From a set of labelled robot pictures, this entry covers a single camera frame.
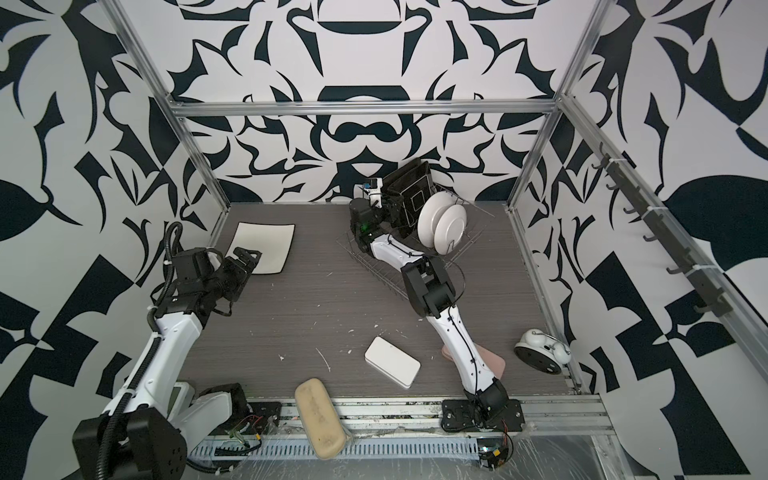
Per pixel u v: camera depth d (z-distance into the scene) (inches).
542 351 29.3
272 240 43.7
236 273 28.3
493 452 27.9
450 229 38.0
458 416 29.3
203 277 24.5
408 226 41.5
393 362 31.3
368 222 33.2
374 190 35.5
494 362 31.7
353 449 28.0
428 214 38.3
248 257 29.8
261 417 28.4
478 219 42.0
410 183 39.6
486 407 25.5
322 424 27.7
